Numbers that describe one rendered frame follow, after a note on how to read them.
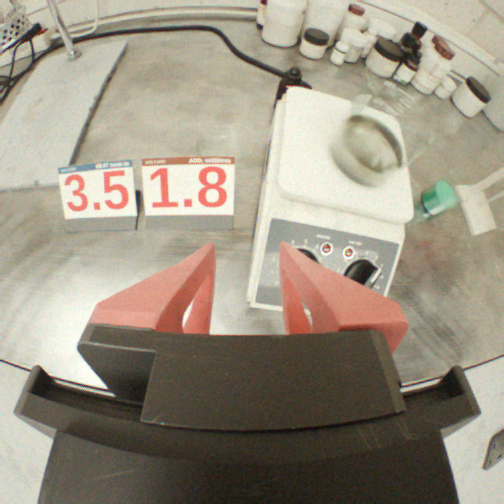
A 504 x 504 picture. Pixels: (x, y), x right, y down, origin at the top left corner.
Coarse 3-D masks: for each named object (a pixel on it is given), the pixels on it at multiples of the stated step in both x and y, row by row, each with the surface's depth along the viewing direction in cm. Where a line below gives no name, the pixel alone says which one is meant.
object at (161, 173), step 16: (160, 176) 24; (176, 176) 24; (192, 176) 24; (208, 176) 24; (224, 176) 24; (160, 192) 24; (176, 192) 24; (192, 192) 25; (208, 192) 25; (224, 192) 25; (160, 208) 25; (176, 208) 25; (192, 208) 25; (208, 208) 26; (224, 208) 26
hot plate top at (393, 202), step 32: (288, 96) 20; (320, 96) 21; (288, 128) 19; (320, 128) 20; (288, 160) 19; (320, 160) 19; (288, 192) 18; (320, 192) 18; (352, 192) 19; (384, 192) 19
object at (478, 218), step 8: (488, 176) 26; (496, 176) 25; (480, 184) 28; (488, 184) 27; (472, 192) 30; (480, 192) 31; (472, 200) 30; (480, 200) 31; (464, 208) 30; (472, 208) 30; (480, 208) 30; (488, 208) 31; (472, 216) 29; (480, 216) 30; (488, 216) 30; (472, 224) 29; (480, 224) 29; (488, 224) 30; (472, 232) 29; (480, 232) 29
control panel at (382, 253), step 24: (288, 240) 20; (312, 240) 20; (336, 240) 20; (360, 240) 20; (384, 240) 20; (264, 264) 21; (336, 264) 21; (384, 264) 21; (264, 288) 21; (384, 288) 22
